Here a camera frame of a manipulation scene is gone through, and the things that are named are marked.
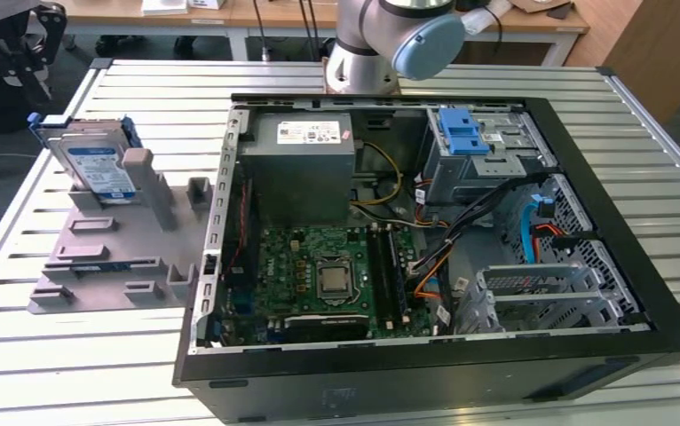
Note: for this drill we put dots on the hard disk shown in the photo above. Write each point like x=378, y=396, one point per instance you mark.
x=103, y=173

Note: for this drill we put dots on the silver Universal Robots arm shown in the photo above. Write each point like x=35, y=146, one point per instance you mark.
x=369, y=26

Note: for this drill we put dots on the metal disk bay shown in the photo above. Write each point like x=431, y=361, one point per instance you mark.
x=553, y=298

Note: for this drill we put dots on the large white box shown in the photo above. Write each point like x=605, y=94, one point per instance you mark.
x=165, y=6

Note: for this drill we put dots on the small white box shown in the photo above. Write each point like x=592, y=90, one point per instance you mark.
x=206, y=3

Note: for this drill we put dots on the grey plastic parts rack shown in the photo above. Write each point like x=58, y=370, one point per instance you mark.
x=133, y=239

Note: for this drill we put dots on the dark RAM stick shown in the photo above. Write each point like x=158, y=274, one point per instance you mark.
x=400, y=279
x=101, y=266

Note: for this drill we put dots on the grey power supply unit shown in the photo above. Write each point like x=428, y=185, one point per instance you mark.
x=298, y=177

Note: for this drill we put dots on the green Dell motherboard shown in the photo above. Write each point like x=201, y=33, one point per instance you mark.
x=293, y=266

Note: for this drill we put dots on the metal CPU socket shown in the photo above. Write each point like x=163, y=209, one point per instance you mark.
x=334, y=261

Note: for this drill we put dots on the silver CPU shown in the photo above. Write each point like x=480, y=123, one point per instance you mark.
x=334, y=281

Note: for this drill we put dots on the blue plastic drive latch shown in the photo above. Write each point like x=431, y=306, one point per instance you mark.
x=459, y=133

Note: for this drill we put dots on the metal drive cage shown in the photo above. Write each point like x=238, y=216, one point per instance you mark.
x=464, y=177

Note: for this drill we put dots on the black graphics card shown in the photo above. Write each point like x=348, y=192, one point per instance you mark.
x=325, y=326

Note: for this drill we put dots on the brown cardboard piece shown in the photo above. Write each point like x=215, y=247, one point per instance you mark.
x=539, y=6

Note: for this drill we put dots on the black open PC case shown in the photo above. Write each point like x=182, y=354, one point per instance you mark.
x=435, y=386

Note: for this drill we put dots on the wooden cabinet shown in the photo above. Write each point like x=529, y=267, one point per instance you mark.
x=660, y=53

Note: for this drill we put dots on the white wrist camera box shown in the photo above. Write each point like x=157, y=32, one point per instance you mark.
x=8, y=6

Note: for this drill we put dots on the wooden desk white frame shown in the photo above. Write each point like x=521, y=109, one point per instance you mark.
x=79, y=18
x=529, y=24

